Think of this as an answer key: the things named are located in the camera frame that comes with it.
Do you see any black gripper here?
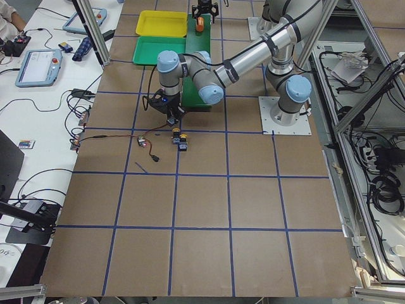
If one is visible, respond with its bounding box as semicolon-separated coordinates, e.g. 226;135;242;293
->
148;89;185;125
192;0;219;19

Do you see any orange cylinder with white print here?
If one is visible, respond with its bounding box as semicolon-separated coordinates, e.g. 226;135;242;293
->
196;16;204;32

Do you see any yellow push button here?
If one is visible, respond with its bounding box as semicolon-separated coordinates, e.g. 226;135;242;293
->
171;128;181;144
178;134;188;151

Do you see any green push button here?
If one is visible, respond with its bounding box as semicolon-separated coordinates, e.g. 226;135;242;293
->
167;117;178;126

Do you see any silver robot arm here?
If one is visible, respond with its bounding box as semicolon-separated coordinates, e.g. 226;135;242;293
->
143;1;323;126

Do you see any green conveyor belt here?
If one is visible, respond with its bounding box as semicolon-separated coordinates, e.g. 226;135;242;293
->
180;13;213;112

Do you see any small motor controller board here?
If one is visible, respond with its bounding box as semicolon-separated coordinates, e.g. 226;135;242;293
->
137;136;147;148

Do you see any yellow plastic tray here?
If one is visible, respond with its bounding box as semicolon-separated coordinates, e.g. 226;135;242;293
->
135;10;188;37

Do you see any green plastic tray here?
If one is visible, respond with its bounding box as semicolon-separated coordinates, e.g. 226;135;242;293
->
132;36;186;65

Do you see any black power adapter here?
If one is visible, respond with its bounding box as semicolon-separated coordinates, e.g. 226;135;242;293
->
71;89;96;99

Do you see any blue plaid folded umbrella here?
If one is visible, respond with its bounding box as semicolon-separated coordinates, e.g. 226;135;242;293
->
72;37;92;61

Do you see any teach pendant far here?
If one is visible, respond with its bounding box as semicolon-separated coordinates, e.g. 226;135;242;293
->
62;6;108;35

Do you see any teach pendant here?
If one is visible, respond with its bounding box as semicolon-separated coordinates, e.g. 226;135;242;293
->
62;6;108;35
15;49;63;87

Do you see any teach pendant near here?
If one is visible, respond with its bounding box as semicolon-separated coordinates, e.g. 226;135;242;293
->
15;49;63;87

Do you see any red black power cable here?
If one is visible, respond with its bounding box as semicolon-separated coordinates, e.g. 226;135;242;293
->
75;120;171;159

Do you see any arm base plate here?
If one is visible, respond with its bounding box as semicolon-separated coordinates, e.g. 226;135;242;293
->
247;17;265;41
259;96;312;136

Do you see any aluminium frame post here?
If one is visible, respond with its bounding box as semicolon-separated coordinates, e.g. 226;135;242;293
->
72;0;111;67

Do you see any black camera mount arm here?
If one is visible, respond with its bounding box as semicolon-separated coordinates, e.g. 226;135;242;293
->
1;199;61;232

